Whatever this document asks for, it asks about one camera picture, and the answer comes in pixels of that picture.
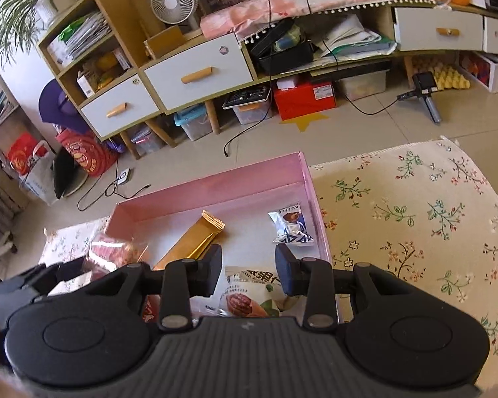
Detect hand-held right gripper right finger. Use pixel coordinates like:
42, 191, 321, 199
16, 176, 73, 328
275, 244, 420, 332

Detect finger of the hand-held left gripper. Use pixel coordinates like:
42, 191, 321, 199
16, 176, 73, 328
56, 259, 94, 286

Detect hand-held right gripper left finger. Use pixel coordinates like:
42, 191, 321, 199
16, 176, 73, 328
81, 244, 224, 331

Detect gold snack bar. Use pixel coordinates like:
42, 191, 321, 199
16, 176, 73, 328
151, 210, 225, 270

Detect white pecan snack packet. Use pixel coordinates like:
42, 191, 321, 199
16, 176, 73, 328
191, 265, 303, 318

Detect pink translucent snack packet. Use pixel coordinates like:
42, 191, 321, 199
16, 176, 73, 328
85, 234, 152, 274

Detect silver blue snack packet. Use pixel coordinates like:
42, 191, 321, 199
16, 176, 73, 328
268, 209, 314, 246

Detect red snack packet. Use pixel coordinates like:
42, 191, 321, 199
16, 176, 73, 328
143, 296, 159, 325

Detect pink cardboard box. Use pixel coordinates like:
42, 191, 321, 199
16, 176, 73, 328
89, 152, 343, 328

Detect white red shopping bag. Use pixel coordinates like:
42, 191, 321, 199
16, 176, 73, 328
6, 132, 56, 204

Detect red printed bag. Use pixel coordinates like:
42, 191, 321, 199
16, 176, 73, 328
55, 128, 119, 177

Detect floral tablecloth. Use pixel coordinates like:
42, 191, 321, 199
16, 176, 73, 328
39, 139, 498, 382

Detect clear bin purple contents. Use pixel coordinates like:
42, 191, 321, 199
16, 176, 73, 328
130, 126, 164, 156

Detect blue lid storage bin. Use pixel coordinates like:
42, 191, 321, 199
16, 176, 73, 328
174, 105, 212, 142

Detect wooden bookshelf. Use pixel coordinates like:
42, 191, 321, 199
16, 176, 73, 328
0, 52, 26, 216

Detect purple hat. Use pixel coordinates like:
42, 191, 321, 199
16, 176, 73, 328
39, 80, 88, 133

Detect red shoebox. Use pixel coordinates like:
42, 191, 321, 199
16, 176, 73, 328
273, 81, 337, 121

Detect black flat device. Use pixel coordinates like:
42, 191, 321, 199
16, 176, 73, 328
223, 87, 271, 110

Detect small white box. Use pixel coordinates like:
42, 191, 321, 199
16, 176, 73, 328
77, 70, 96, 96

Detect clear storage bin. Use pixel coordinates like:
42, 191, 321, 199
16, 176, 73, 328
336, 70, 388, 101

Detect yellow bag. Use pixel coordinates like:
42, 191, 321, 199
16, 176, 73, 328
95, 52, 119, 88

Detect black basket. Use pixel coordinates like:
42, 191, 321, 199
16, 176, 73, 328
249, 19, 316, 75

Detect small printed carton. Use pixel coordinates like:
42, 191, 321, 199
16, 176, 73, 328
112, 47, 131, 71

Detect yellow cardboard box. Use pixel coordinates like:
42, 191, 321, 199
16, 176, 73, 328
144, 25, 187, 59

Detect stack of papers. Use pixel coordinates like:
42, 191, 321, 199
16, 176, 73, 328
47, 12, 113, 63

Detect wooden shelf cabinet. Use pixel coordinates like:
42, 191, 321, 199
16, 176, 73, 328
37, 0, 260, 160

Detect pile of folded papers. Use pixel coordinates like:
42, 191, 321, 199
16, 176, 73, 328
315, 12, 397, 56

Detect yellow egg foam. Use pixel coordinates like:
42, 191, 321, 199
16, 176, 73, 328
413, 60, 469, 91

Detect white desk fan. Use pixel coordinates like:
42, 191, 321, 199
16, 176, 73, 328
150, 0, 199, 30

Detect pink fringed cloth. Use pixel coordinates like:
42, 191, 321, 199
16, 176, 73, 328
200, 0, 430, 40

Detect green potted plant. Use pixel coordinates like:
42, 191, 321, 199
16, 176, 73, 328
0, 0, 81, 56

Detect white box red print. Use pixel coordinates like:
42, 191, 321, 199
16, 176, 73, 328
460, 52, 498, 93

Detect black camera on tripod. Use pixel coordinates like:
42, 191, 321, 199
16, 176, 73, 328
396, 72, 443, 124

